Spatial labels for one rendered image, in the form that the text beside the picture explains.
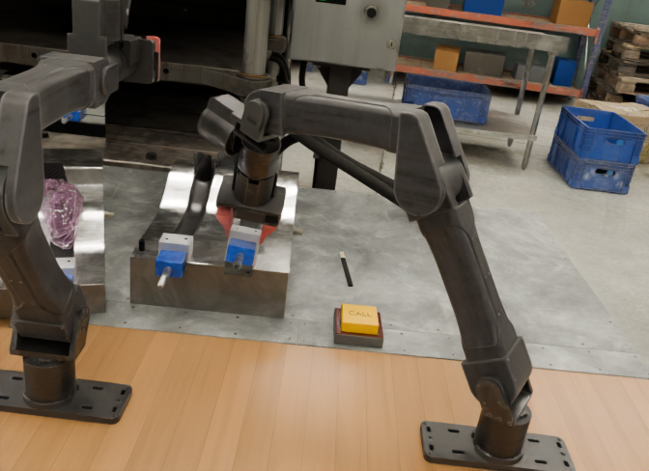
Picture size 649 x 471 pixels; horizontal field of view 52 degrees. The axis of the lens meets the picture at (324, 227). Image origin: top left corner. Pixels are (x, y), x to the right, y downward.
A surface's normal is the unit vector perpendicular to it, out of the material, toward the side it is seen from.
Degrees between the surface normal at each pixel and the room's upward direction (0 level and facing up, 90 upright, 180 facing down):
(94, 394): 0
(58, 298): 83
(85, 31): 89
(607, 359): 0
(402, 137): 90
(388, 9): 90
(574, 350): 0
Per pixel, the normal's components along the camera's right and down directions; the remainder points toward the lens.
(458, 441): 0.11, -0.90
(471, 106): -0.06, 0.44
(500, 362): -0.54, 0.29
